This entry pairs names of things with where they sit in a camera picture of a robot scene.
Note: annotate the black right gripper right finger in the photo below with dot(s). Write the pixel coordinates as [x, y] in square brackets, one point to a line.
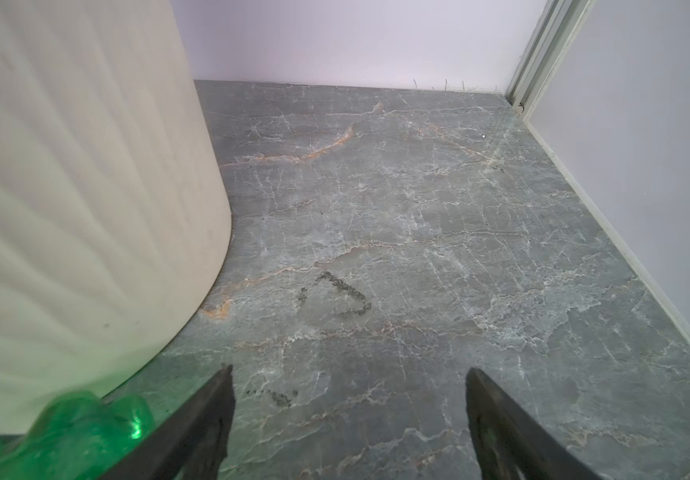
[511, 444]

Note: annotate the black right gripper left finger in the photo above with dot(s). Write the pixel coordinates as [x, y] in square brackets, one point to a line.
[192, 443]

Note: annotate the green bottle yellow cap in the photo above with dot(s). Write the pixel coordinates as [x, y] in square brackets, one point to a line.
[77, 436]

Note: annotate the white ribbed trash bin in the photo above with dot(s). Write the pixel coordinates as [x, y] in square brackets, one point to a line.
[114, 219]

